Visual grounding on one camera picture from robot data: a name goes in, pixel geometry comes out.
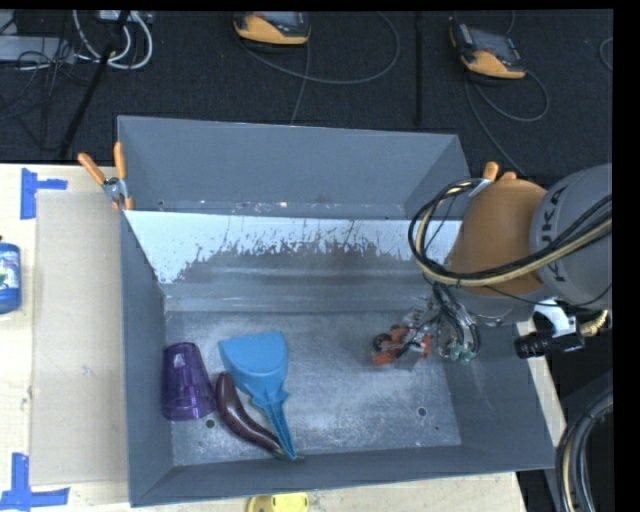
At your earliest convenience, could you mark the grey metal bin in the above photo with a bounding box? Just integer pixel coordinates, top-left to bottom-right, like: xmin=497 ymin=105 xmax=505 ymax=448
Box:
xmin=115 ymin=114 xmax=559 ymax=509

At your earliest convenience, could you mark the blue plastic scoop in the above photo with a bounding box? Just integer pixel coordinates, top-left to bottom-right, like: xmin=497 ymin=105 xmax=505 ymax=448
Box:
xmin=217 ymin=330 xmax=299 ymax=462

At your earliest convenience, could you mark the purple toy eggplant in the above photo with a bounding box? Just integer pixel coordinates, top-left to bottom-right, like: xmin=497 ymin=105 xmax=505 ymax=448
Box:
xmin=214 ymin=371 xmax=292 ymax=459

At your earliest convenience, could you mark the purple plastic cup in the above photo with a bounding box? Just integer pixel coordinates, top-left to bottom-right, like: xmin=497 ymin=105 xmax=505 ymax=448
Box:
xmin=160 ymin=341 xmax=218 ymax=422

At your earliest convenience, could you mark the pale wood board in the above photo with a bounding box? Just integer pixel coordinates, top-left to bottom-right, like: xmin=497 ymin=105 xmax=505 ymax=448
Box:
xmin=28 ymin=189 xmax=132 ymax=487

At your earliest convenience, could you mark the blue printed can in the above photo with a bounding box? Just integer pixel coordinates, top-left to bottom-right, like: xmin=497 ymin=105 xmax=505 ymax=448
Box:
xmin=0 ymin=242 xmax=23 ymax=316

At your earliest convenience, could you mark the black cylinder on white bracket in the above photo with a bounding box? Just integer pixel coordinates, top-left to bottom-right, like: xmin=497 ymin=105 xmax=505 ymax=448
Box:
xmin=513 ymin=297 xmax=609 ymax=360

